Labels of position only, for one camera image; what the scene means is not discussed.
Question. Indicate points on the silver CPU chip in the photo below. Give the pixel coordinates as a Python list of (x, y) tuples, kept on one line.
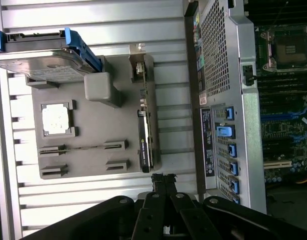
[(55, 118)]

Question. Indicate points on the grey parts rack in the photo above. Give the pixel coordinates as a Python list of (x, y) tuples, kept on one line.
[(98, 160)]

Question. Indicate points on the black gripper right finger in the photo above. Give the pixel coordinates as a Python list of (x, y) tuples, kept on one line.
[(193, 220)]

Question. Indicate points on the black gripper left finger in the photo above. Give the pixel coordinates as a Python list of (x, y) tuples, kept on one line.
[(153, 215)]

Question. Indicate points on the open PC case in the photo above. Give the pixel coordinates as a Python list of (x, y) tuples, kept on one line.
[(243, 100)]

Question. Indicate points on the hard disk in blue caddy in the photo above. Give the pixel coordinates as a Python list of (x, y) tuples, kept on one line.
[(48, 62)]

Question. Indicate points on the green RAM stick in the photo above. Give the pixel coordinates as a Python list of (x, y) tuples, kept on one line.
[(81, 148)]

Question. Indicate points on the white expansion slot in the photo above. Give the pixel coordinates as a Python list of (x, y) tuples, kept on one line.
[(277, 165)]

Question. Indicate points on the green motherboard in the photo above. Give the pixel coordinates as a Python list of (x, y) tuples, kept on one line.
[(281, 135)]

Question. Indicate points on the blue expansion slot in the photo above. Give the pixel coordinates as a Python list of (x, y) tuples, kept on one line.
[(283, 116)]

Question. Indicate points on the CPU socket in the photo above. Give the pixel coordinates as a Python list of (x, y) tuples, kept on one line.
[(288, 50)]

